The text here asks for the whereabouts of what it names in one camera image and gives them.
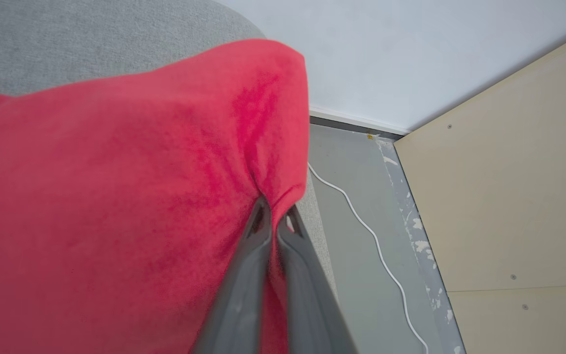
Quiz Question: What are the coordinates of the red pillow cover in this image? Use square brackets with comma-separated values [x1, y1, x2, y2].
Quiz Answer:
[0, 38, 311, 354]

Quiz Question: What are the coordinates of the beige board with screws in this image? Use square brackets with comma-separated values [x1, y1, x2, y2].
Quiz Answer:
[394, 25, 566, 354]

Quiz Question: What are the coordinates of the thin white floor cable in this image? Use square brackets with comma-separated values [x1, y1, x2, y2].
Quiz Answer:
[307, 162, 430, 354]

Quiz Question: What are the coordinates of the grey fabric sofa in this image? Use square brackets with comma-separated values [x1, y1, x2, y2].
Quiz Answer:
[0, 0, 339, 303]

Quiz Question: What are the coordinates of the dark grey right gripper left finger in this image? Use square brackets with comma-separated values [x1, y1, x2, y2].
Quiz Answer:
[192, 196, 274, 354]

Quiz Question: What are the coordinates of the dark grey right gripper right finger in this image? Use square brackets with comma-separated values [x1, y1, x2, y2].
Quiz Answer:
[277, 205, 357, 354]

